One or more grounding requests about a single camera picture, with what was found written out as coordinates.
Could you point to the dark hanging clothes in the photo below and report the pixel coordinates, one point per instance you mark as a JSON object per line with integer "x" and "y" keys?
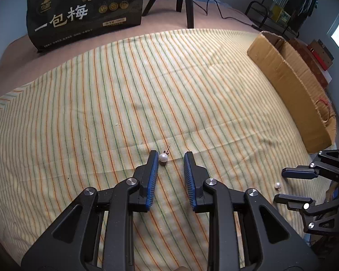
{"x": 299, "y": 0}

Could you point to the yellow boxes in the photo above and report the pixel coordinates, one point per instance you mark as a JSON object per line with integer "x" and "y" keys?
{"x": 279, "y": 14}

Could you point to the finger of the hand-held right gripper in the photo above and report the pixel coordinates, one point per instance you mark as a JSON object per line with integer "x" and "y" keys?
{"x": 291, "y": 201}
{"x": 296, "y": 172}

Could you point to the orange covered bench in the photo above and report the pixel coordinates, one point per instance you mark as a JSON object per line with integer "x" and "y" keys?
{"x": 310, "y": 65}

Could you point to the black shoe rack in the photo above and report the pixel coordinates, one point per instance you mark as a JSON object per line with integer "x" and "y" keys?
{"x": 257, "y": 8}

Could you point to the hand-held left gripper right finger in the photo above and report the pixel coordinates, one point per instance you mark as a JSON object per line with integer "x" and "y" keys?
{"x": 189, "y": 180}

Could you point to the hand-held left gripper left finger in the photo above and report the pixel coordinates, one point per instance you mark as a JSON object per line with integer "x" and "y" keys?
{"x": 152, "y": 180}

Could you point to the cardboard box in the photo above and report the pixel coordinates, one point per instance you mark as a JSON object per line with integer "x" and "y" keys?
{"x": 288, "y": 84}

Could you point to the black snack bag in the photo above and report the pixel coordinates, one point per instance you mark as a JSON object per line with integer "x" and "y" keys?
{"x": 82, "y": 11}

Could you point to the yellow striped cloth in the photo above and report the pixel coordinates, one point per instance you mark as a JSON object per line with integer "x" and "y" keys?
{"x": 130, "y": 104}

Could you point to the brown and red boxes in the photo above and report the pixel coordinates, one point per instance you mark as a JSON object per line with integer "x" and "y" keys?
{"x": 320, "y": 52}

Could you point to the tan bed cover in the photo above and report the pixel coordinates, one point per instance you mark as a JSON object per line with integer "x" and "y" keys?
{"x": 17, "y": 62}

